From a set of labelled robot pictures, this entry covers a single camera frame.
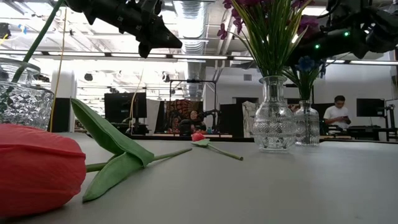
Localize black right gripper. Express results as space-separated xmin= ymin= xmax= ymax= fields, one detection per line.
xmin=285 ymin=42 xmax=315 ymax=67

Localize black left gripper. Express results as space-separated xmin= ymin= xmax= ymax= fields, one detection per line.
xmin=83 ymin=0 xmax=183 ymax=59

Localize blue artificial flower bunch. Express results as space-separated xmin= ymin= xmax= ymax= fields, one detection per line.
xmin=281 ymin=55 xmax=326 ymax=102

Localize narrow-neck ribbed glass vase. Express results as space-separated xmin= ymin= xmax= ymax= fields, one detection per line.
xmin=293 ymin=99 xmax=321 ymax=147

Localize tall wide-mouth glass vase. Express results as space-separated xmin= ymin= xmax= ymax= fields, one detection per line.
xmin=251 ymin=75 xmax=296 ymax=154

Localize diamond-cut glass vase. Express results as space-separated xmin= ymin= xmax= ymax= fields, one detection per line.
xmin=0 ymin=57 xmax=55 ymax=131

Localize long ceiling light strip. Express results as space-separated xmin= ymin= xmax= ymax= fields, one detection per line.
xmin=0 ymin=49 xmax=259 ymax=63

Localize red patterned tapestry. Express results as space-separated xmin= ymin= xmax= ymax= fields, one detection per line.
xmin=164 ymin=98 xmax=205 ymax=125

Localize person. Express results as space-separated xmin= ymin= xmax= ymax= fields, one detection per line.
xmin=323 ymin=95 xmax=352 ymax=131
xmin=178 ymin=109 xmax=208 ymax=135

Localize large black monitor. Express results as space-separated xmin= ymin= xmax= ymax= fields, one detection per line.
xmin=103 ymin=92 xmax=148 ymax=124

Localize white hanging cloth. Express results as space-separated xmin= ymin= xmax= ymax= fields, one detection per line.
xmin=241 ymin=100 xmax=259 ymax=138

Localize small black monitor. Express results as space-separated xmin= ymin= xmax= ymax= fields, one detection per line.
xmin=356 ymin=98 xmax=386 ymax=118

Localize dark office desk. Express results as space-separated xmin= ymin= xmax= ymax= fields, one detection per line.
xmin=322 ymin=124 xmax=398 ymax=141

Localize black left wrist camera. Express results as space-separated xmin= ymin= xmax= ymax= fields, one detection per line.
xmin=138 ymin=0 xmax=163 ymax=17

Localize silver ribbed ceiling duct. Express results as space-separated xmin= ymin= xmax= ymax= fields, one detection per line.
xmin=172 ymin=0 xmax=208 ymax=101

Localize black metal stand frame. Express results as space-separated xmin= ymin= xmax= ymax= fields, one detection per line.
xmin=169 ymin=78 xmax=218 ymax=127

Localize yellow hanging cord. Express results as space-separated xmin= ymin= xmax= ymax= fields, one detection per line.
xmin=49 ymin=6 xmax=68 ymax=132

